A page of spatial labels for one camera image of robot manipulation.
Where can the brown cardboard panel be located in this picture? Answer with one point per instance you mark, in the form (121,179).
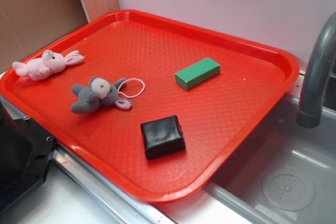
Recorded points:
(28,26)

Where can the grey toy faucet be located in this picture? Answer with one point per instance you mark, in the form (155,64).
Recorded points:
(318,89)

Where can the green rectangular block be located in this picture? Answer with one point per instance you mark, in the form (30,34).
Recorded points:
(197,73)

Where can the red plastic tray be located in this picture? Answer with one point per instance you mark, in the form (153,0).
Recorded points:
(215,116)

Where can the grey plush bunny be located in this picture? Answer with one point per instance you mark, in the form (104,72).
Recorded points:
(101,92)

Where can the grey toy sink basin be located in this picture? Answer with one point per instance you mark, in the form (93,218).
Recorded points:
(282,172)

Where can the pink plush bunny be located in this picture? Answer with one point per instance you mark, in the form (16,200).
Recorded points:
(48,64)

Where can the black square pouch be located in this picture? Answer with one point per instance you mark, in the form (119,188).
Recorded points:
(162,137)

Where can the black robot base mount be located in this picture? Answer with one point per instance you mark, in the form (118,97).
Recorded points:
(26,151)

